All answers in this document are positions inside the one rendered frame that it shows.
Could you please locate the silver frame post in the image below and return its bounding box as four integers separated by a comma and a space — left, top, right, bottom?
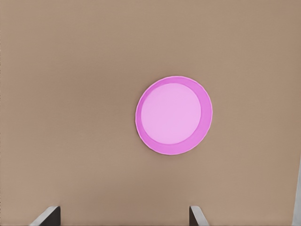
291, 156, 301, 226

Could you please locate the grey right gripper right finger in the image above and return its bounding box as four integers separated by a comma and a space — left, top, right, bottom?
189, 205, 209, 226

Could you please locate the pink round plate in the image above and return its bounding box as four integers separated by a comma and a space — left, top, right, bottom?
135, 75, 213, 156

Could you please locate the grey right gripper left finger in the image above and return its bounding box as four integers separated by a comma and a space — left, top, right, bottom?
28, 205, 61, 226

